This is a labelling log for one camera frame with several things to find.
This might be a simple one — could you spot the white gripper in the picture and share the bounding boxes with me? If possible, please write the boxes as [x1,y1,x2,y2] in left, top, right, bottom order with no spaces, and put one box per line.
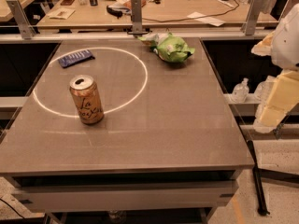
[251,4,299,133]

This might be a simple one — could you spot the orange La Croix can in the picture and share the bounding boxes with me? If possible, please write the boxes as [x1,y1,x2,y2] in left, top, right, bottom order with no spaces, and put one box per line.
[69,75,104,125]

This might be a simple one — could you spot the green rice chip bag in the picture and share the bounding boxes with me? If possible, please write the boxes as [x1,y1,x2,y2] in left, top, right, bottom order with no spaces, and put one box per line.
[138,33,195,63]

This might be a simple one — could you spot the clear sanitizer bottle right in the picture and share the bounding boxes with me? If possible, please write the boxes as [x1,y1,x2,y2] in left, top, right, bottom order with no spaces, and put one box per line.
[254,76,275,101]

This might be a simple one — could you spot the clear sanitizer bottle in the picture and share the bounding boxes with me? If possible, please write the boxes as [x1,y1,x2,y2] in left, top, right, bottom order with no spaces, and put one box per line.
[254,76,275,101]
[231,77,249,103]

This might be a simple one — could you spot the clear sanitizer bottle left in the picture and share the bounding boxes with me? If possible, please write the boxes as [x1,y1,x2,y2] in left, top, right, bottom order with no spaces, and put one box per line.
[231,77,249,103]

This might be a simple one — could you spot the white paper sheet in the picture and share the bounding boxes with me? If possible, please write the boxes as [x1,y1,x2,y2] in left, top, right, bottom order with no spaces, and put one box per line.
[188,12,225,27]

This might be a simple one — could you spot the wooden background desk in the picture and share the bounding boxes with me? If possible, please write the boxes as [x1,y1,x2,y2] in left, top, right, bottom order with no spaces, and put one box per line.
[36,0,279,30]

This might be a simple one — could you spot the black stand leg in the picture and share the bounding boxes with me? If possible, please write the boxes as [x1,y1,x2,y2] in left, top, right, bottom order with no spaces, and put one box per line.
[247,140,270,217]

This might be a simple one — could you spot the white table drawer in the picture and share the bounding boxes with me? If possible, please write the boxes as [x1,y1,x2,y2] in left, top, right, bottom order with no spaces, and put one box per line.
[13,181,238,213]

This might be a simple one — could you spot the black sunglasses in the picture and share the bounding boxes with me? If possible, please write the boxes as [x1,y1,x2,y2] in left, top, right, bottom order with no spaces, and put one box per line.
[107,6,122,19]

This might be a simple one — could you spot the blue snack bar wrapper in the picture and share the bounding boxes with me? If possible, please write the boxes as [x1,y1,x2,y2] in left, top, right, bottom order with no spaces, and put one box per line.
[58,49,94,68]

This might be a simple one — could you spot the brown phone on desk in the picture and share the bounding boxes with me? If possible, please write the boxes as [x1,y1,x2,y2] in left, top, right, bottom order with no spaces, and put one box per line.
[61,0,75,6]

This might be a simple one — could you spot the paper packet on desk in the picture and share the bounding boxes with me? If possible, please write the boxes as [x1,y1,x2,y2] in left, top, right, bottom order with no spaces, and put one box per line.
[48,7,75,20]

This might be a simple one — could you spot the right metal bracket post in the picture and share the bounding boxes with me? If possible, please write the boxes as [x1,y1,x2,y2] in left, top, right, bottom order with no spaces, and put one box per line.
[241,0,264,35]

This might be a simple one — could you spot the metal bracket post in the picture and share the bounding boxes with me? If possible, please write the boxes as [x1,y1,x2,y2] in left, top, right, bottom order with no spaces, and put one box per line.
[241,0,264,35]
[129,0,146,36]
[7,0,36,39]

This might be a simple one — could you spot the black cable on desk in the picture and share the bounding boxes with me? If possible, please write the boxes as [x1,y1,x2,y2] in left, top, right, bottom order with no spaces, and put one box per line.
[142,0,240,23]

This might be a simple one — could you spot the middle metal bracket post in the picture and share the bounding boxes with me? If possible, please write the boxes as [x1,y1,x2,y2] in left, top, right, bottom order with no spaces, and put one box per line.
[129,0,146,36]

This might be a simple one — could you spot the left metal bracket post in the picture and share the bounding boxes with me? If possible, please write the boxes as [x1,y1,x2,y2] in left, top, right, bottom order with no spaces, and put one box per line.
[7,0,36,39]

